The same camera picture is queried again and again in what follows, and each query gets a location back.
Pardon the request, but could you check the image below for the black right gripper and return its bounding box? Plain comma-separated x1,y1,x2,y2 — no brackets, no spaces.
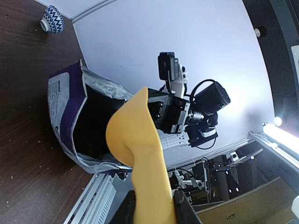
148,89,190,134

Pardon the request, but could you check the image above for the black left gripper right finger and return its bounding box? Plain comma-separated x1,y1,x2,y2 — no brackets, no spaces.
174,190,202,224

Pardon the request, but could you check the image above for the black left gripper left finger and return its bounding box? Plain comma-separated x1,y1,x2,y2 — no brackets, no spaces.
111,190,136,224

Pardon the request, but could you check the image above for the yellow plastic scoop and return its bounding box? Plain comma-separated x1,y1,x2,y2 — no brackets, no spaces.
106,87,177,224

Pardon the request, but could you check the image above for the purple pet food bag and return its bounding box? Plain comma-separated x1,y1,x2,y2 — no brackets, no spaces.
47,60,133,174

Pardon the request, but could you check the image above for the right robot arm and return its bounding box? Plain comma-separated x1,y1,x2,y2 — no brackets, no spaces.
148,79,231,148

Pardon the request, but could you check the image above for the bright light bar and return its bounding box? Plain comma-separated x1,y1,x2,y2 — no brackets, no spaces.
262,117,299,154

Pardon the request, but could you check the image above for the blue white patterned bowl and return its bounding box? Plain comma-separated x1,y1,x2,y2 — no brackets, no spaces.
40,5,64,34

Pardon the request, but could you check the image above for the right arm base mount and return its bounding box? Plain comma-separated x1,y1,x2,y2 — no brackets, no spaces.
161,132,190,150

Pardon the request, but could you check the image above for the front aluminium rail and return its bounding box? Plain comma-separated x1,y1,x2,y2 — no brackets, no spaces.
62,172,117,224

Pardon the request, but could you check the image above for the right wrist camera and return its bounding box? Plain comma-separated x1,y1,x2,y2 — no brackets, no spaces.
157,52,188,98

